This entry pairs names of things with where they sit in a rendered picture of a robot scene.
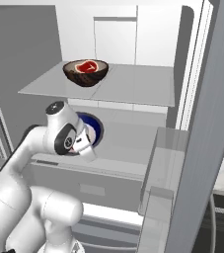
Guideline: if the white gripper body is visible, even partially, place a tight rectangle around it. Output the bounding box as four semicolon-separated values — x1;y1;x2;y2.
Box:
78;126;99;163

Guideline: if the blue bowl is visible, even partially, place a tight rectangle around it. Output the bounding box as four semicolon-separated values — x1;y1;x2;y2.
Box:
75;111;105;148

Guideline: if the glass fridge shelf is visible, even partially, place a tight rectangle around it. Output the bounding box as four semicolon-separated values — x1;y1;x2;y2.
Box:
17;60;177;108
30;108;168;182

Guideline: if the white fridge drawer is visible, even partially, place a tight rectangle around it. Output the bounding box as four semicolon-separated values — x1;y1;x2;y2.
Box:
20;160;145;212

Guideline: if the dark brown bowl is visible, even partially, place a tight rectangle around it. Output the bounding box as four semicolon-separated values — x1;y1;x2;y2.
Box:
62;59;111;88

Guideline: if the red raw steak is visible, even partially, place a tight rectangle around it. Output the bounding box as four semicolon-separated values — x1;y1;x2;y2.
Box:
74;60;101;74

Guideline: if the grey fridge door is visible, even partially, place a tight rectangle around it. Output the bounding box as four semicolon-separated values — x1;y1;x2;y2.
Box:
168;0;224;253

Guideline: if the white fridge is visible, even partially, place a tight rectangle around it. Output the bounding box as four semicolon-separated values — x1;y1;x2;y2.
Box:
0;0;216;253

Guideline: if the clear door bin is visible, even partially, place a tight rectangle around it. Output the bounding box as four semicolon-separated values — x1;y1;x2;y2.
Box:
138;126;190;215
135;185;176;253

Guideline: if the grey bar handle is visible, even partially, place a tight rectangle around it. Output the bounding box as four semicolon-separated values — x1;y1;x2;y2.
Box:
209;193;218;253

